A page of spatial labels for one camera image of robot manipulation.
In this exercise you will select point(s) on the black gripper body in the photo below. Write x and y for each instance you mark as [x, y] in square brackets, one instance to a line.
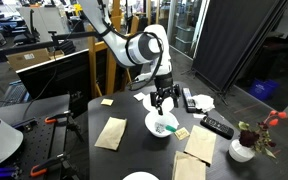
[164, 83]

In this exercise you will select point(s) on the square brown paper napkin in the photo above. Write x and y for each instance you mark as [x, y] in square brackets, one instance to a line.
[110, 133]

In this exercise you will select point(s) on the large white plate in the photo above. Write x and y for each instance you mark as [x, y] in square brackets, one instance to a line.
[147, 103]

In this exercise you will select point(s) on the small white packet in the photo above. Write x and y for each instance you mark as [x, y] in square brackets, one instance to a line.
[199, 116]

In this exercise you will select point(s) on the short black remote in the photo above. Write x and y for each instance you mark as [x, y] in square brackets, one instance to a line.
[217, 127]

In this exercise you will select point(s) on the black perforated work table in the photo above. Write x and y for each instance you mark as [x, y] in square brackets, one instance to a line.
[40, 140]

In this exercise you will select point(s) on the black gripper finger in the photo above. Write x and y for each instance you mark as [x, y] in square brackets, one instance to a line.
[176, 95]
[159, 103]

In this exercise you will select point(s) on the black metal boom bar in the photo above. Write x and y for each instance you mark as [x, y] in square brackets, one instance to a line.
[34, 46]

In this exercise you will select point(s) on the black monitor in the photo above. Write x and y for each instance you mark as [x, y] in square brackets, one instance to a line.
[57, 80]

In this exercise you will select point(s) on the pale yellow packet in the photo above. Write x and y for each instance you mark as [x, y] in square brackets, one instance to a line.
[139, 96]

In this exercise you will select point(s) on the wooden frame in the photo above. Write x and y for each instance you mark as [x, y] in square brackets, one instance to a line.
[92, 66]

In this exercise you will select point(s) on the white dome cover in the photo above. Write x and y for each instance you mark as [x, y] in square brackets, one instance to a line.
[0, 136]

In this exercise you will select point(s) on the folded brown napkin stack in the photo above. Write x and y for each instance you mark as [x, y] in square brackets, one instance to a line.
[189, 168]

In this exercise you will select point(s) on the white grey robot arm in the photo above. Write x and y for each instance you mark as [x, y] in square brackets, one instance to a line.
[140, 50]

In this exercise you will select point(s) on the white vase with dark flowers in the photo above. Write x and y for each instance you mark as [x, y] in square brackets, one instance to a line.
[240, 151]

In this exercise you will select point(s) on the long black button remote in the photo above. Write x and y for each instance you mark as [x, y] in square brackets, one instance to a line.
[189, 100]

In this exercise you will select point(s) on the blue bin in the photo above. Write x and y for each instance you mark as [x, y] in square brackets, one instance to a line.
[262, 89]

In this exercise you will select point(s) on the green capped white marker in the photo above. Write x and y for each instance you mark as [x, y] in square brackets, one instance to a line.
[170, 128]

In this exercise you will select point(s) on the orange black bar clamp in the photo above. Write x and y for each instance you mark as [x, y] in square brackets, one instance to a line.
[50, 120]
[39, 170]

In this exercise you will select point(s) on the white bowl with floral print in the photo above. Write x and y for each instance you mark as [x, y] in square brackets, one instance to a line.
[152, 125]

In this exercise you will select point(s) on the small white plate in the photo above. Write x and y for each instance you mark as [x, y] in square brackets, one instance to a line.
[140, 176]

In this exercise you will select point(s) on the small tan packet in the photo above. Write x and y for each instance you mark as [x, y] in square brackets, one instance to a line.
[182, 133]

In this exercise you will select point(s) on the brown printed packet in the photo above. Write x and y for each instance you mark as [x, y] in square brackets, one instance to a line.
[107, 102]

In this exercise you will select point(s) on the cardboard box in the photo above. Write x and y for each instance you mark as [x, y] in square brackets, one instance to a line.
[20, 60]

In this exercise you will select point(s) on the flat brown paper napkin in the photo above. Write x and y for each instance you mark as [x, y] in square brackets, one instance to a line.
[200, 143]

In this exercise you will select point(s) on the crumpled white tissue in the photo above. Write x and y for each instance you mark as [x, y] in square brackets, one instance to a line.
[204, 101]

